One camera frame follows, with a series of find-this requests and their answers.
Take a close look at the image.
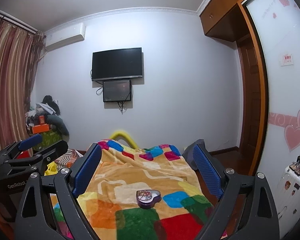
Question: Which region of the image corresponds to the tangled jewelry pile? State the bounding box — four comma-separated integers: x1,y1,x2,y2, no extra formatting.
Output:
137,190,153,202

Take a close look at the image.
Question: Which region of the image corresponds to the yellow cloth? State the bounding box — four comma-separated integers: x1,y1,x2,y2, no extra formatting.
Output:
44,161,58,176

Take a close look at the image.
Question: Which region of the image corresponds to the pile of clothes and boxes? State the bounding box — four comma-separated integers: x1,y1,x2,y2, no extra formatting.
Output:
25,95,70,153

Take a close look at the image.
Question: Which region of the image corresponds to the white suitcase with stickers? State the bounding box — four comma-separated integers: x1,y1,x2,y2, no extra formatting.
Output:
274,166,300,239

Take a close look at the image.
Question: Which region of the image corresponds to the colourful patchwork fleece blanket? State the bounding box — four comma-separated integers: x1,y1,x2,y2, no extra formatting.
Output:
50,139,228,240

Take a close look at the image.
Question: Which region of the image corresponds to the yellow curved pillow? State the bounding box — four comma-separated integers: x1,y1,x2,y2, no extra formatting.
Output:
109,130,139,149

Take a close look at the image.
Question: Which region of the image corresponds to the striped red curtain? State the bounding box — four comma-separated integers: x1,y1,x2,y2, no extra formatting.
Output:
0,19,44,148

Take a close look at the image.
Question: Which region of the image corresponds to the purple heart-shaped tin box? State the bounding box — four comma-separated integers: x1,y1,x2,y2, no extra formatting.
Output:
136,190,161,209

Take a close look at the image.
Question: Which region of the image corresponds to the white air conditioner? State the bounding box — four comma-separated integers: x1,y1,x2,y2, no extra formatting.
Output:
45,23,86,51

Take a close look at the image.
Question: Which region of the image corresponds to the brown wooden door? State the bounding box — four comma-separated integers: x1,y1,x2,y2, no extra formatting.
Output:
237,35,261,175

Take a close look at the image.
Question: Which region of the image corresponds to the white sliding wardrobe door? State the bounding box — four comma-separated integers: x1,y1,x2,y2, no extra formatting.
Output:
244,0,300,239

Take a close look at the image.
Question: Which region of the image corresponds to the brown overhead cabinet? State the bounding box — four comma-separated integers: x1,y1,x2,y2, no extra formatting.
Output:
200,0,250,42

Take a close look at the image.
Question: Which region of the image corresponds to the small black wall screen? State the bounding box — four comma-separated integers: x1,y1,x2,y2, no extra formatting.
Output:
103,80,132,103

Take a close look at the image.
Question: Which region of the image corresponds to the black wall television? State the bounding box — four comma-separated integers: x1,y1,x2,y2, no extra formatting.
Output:
91,47,143,81

